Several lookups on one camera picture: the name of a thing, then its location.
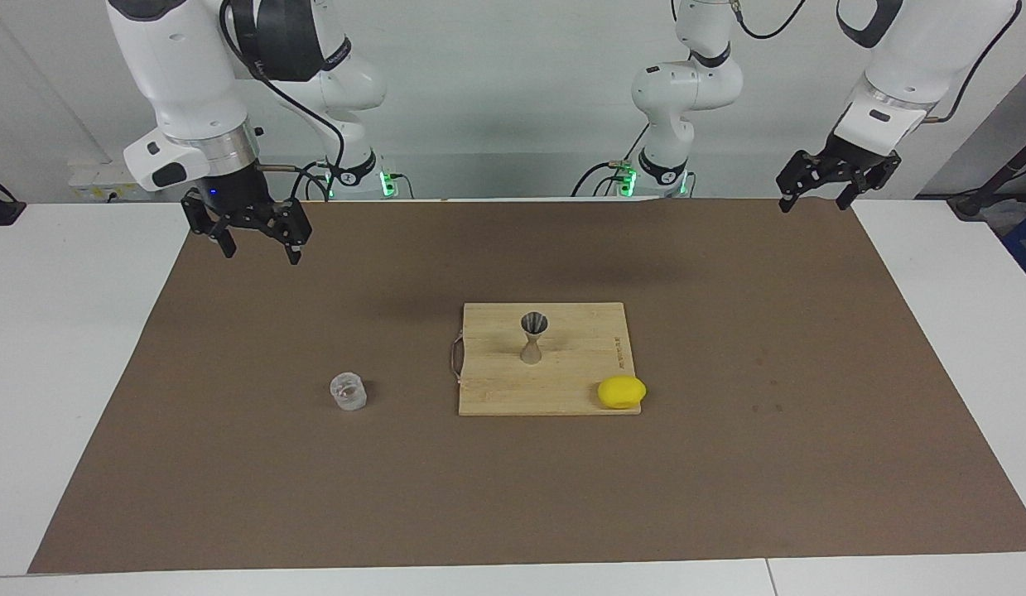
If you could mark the bamboo cutting board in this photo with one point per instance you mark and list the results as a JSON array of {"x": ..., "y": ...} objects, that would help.
[{"x": 496, "y": 372}]

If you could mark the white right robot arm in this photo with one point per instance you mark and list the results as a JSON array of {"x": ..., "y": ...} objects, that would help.
[{"x": 190, "y": 74}]

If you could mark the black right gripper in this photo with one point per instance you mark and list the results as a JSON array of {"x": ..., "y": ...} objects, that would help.
[{"x": 235, "y": 199}]

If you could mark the white power strip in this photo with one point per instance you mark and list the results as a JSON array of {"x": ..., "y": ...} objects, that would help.
[{"x": 98, "y": 180}]

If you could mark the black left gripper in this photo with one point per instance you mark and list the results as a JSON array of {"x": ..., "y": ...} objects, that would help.
[{"x": 852, "y": 157}]

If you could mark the black stand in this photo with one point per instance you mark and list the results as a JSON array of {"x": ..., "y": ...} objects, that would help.
[{"x": 997, "y": 178}]

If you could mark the yellow lemon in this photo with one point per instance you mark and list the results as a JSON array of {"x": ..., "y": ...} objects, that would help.
[{"x": 622, "y": 392}]

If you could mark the steel double jigger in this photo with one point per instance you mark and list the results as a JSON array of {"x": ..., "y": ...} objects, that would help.
[{"x": 534, "y": 327}]

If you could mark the brown table mat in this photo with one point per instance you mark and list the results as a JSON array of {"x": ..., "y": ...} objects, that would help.
[{"x": 314, "y": 497}]

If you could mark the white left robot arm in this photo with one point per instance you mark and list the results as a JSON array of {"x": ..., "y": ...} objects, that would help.
[{"x": 910, "y": 58}]

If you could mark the small clear glass cup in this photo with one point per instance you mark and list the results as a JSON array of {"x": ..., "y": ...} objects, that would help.
[{"x": 348, "y": 391}]

